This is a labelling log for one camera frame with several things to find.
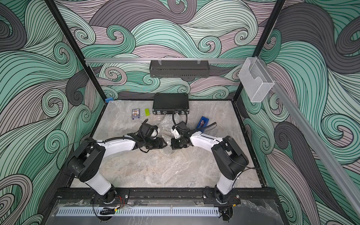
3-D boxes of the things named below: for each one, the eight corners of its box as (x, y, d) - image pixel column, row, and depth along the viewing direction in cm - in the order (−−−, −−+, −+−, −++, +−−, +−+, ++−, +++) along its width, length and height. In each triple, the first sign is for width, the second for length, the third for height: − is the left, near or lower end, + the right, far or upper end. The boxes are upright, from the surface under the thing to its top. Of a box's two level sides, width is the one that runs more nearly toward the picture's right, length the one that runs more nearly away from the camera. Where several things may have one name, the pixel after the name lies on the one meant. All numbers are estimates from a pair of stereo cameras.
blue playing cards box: (132, 119, 110) (131, 118, 108) (132, 110, 116) (131, 109, 114) (140, 118, 110) (139, 116, 109) (139, 109, 117) (139, 108, 115)
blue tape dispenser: (195, 130, 103) (195, 125, 98) (200, 121, 109) (202, 115, 103) (202, 134, 101) (203, 129, 96) (207, 124, 106) (209, 119, 101)
